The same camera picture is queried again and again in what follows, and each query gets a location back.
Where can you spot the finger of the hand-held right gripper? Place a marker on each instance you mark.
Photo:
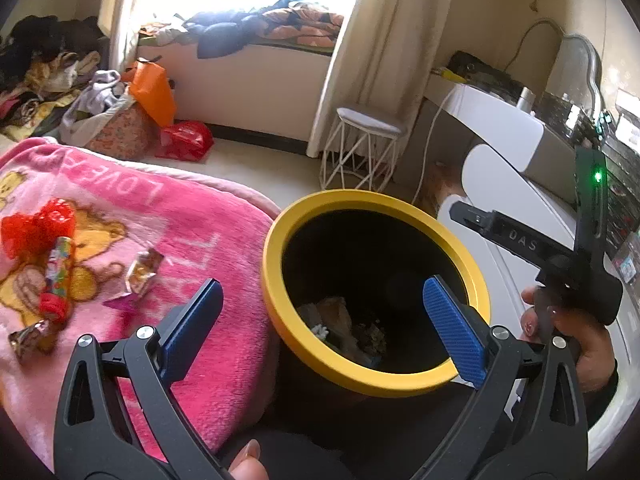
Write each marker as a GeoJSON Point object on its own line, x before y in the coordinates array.
{"type": "Point", "coordinates": [470, 217]}

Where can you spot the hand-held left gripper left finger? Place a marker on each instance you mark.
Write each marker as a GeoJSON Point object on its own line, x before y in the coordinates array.
{"type": "Point", "coordinates": [195, 330]}

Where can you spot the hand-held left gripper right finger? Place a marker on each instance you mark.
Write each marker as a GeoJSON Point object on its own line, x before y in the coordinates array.
{"type": "Point", "coordinates": [455, 330]}

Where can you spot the yellow rimmed black trash bin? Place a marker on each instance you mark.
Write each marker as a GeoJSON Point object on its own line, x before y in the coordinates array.
{"type": "Point", "coordinates": [272, 280]}

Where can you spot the person's right forearm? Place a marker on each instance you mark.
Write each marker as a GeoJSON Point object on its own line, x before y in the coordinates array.
{"type": "Point", "coordinates": [602, 400]}

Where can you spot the person's right hand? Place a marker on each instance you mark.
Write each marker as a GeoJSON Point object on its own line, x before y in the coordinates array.
{"type": "Point", "coordinates": [587, 345]}

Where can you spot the person's left hand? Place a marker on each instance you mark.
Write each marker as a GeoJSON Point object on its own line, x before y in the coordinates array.
{"type": "Point", "coordinates": [250, 465]}

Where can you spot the silver gold wrapper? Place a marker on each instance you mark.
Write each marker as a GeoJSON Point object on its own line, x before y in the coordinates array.
{"type": "Point", "coordinates": [142, 272]}

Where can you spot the purple wrapper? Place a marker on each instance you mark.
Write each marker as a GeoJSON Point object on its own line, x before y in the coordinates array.
{"type": "Point", "coordinates": [120, 303]}

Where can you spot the white desk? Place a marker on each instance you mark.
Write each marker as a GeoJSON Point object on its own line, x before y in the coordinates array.
{"type": "Point", "coordinates": [505, 120]}

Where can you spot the pink printed blanket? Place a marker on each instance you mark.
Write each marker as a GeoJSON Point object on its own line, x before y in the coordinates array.
{"type": "Point", "coordinates": [200, 220]}

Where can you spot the pile of discarded wrappers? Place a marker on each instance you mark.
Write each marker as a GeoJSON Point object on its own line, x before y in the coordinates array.
{"type": "Point", "coordinates": [335, 320]}

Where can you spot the white bottle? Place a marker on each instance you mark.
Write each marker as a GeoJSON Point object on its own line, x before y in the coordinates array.
{"type": "Point", "coordinates": [526, 100]}

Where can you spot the silver framed mirror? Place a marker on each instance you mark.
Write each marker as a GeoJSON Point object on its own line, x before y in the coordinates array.
{"type": "Point", "coordinates": [575, 70]}

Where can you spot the colourful candy wrapper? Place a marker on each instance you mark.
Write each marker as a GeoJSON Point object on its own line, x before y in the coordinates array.
{"type": "Point", "coordinates": [60, 270]}

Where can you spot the black bag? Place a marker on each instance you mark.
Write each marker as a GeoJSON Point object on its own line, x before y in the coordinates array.
{"type": "Point", "coordinates": [480, 70]}

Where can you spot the brown snack wrapper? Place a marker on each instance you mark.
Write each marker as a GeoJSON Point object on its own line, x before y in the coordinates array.
{"type": "Point", "coordinates": [30, 341]}

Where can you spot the red plastic bag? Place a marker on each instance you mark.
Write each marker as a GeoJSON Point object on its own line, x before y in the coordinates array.
{"type": "Point", "coordinates": [185, 140]}

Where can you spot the red plastic wrapper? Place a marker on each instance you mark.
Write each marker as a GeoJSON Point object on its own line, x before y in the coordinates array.
{"type": "Point", "coordinates": [35, 225]}

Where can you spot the cream curtain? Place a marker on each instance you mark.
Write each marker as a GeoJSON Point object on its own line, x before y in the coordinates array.
{"type": "Point", "coordinates": [390, 35]}
{"type": "Point", "coordinates": [117, 10]}

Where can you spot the floral fabric bag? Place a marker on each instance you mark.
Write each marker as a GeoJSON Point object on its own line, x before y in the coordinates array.
{"type": "Point", "coordinates": [125, 132]}

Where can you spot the orange bag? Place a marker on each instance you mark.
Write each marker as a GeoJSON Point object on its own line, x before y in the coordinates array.
{"type": "Point", "coordinates": [152, 92]}

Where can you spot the grey white garments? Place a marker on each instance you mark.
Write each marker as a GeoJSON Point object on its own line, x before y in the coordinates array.
{"type": "Point", "coordinates": [95, 95]}

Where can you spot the orange patterned quilt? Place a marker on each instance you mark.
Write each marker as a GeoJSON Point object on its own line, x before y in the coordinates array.
{"type": "Point", "coordinates": [305, 22]}

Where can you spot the dark jacket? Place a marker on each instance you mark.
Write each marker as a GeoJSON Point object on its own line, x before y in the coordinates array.
{"type": "Point", "coordinates": [220, 35]}

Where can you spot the pile of mixed clothes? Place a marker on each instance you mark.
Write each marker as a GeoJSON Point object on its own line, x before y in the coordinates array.
{"type": "Point", "coordinates": [40, 70]}

